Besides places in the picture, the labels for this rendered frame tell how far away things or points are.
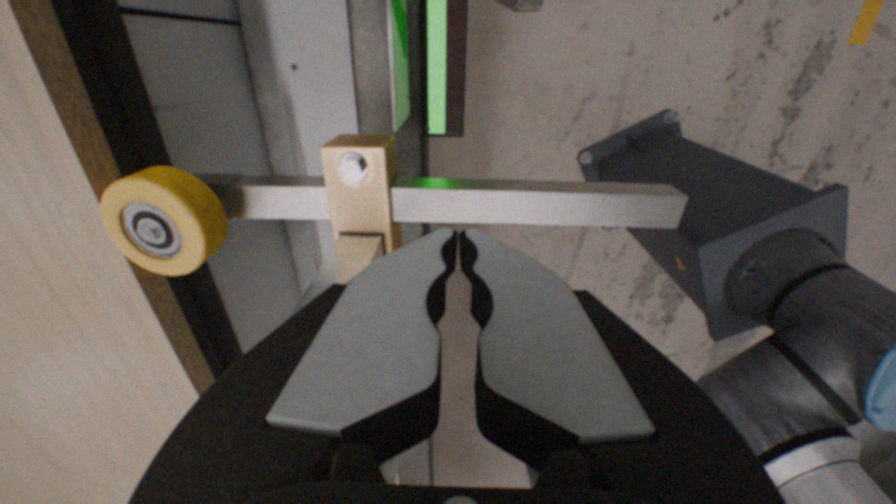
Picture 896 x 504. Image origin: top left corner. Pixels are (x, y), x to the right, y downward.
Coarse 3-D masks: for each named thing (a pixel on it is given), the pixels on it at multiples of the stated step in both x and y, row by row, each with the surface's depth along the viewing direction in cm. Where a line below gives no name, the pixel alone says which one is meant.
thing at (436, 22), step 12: (432, 0) 34; (444, 0) 33; (432, 12) 34; (444, 12) 34; (432, 24) 35; (444, 24) 35; (432, 36) 35; (444, 36) 35; (432, 48) 36; (444, 48) 36; (432, 60) 36; (444, 60) 36; (432, 72) 37; (444, 72) 37; (432, 84) 37; (444, 84) 37; (432, 96) 38; (444, 96) 38; (432, 108) 39; (444, 108) 39; (432, 120) 39; (444, 120) 39; (432, 132) 40; (444, 132) 40
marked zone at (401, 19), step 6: (396, 0) 28; (396, 6) 28; (402, 6) 31; (396, 12) 28; (402, 12) 31; (396, 18) 28; (402, 18) 31; (402, 24) 31; (402, 30) 31; (402, 36) 32; (402, 42) 32
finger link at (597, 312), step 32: (608, 320) 8; (640, 352) 7; (640, 384) 6; (672, 384) 6; (672, 416) 5; (704, 416) 5; (608, 448) 5; (640, 448) 5; (672, 448) 5; (704, 448) 5; (736, 448) 5; (608, 480) 5; (640, 480) 5; (672, 480) 5; (704, 480) 5; (736, 480) 5; (768, 480) 5
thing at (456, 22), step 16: (448, 0) 33; (464, 0) 33; (448, 16) 34; (464, 16) 34; (448, 32) 35; (464, 32) 35; (448, 48) 36; (448, 64) 36; (448, 80) 37; (448, 96) 38; (448, 112) 39; (448, 128) 40
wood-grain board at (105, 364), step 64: (0, 0) 17; (0, 64) 19; (64, 64) 21; (0, 128) 21; (64, 128) 21; (0, 192) 23; (64, 192) 23; (0, 256) 26; (64, 256) 26; (0, 320) 30; (64, 320) 30; (128, 320) 29; (0, 384) 35; (64, 384) 35; (128, 384) 34; (192, 384) 34; (0, 448) 43; (64, 448) 42; (128, 448) 41
